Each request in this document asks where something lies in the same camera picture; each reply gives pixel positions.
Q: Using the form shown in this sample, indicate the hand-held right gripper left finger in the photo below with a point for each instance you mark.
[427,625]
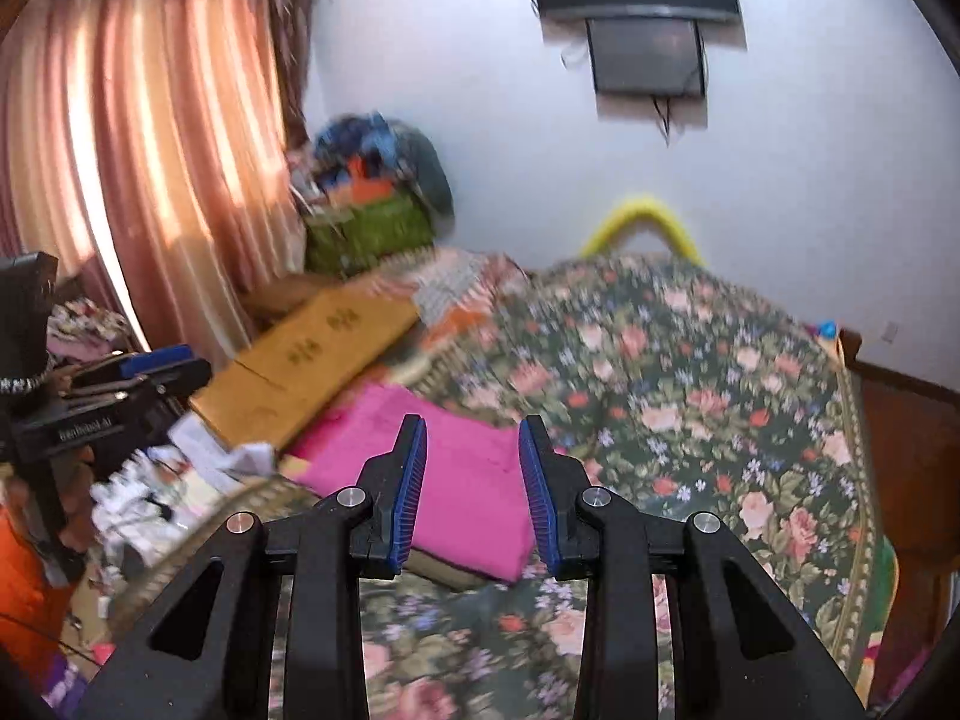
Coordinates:
[409,499]

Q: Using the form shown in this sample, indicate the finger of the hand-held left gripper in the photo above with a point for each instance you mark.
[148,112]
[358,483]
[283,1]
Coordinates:
[184,379]
[154,361]

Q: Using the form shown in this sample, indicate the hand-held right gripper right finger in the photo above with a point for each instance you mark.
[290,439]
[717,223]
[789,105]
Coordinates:
[540,499]

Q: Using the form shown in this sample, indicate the pink pants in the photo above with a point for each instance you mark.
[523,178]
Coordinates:
[465,480]

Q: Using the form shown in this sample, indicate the olive green pants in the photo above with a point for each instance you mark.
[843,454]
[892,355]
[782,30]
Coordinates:
[457,574]

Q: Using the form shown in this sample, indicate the person's left hand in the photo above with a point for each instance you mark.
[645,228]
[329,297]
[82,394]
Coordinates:
[79,484]

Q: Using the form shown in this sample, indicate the heap of patterned clothes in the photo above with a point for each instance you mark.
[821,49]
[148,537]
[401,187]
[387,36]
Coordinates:
[86,326]

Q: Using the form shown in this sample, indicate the white crumpled papers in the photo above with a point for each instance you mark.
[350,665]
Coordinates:
[180,480]

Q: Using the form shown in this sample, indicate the wooden board with cutouts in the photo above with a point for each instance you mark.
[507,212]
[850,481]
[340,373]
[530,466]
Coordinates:
[300,367]

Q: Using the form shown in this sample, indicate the floral bedsheet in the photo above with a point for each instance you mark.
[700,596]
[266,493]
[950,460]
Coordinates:
[675,405]

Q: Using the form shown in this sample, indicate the person's orange clothing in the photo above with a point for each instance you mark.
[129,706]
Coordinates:
[30,600]

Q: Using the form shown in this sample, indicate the striped orange cloth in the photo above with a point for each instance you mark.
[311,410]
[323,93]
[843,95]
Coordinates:
[450,292]

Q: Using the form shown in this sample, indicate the green bag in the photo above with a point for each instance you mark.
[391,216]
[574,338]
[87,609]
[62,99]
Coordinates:
[367,236]

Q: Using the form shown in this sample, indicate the pink curtain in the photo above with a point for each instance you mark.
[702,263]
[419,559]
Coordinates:
[150,127]

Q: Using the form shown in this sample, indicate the pile of colourful clothes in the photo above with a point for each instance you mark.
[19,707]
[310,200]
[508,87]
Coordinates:
[390,157]

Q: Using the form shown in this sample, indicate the yellow fuzzy hoop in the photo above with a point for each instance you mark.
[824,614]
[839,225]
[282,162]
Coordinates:
[645,214]

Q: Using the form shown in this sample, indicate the grey box under television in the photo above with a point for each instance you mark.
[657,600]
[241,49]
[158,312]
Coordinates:
[645,56]

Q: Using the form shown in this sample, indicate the wooden bed frame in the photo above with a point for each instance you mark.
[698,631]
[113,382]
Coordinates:
[907,465]

